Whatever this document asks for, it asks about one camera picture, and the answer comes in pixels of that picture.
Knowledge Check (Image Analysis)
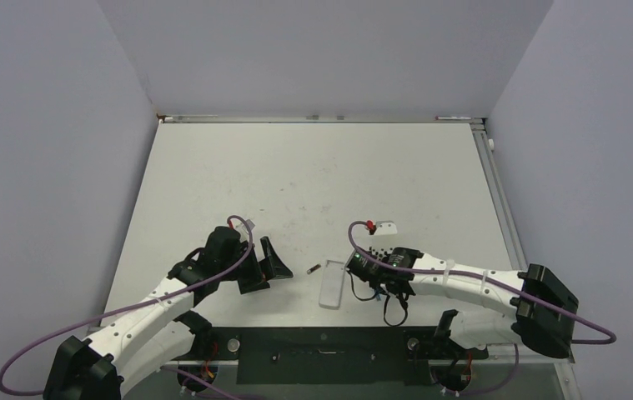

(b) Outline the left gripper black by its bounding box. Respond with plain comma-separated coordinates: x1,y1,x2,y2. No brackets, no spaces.
218,237,291,293

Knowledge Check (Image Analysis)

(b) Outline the black orange battery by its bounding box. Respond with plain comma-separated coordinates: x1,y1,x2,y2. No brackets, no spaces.
306,264,322,275

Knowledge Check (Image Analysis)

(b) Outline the white remote control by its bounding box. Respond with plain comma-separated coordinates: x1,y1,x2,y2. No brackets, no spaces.
319,260,345,310

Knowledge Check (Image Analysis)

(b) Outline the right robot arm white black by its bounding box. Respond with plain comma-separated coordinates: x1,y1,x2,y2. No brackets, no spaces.
346,247,579,358

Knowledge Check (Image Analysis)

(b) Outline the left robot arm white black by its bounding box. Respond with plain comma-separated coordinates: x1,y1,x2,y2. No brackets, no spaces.
42,226,294,399

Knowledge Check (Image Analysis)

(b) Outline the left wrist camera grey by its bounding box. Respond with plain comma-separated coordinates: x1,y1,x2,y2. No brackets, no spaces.
243,219,254,232

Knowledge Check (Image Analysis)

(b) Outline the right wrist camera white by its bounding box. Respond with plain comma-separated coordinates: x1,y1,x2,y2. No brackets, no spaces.
365,220,398,236

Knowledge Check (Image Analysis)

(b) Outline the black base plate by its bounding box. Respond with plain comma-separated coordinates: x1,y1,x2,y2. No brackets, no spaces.
178,327,489,386

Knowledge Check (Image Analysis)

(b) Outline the aluminium frame rail right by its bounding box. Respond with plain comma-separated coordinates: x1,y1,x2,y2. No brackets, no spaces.
470,123,529,272

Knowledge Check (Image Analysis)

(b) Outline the aluminium frame rail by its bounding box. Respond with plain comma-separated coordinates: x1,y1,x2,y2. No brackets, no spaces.
470,123,529,272
158,114,485,125

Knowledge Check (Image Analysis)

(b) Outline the aluminium frame rail back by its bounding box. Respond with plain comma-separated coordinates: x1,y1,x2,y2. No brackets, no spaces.
158,114,485,125

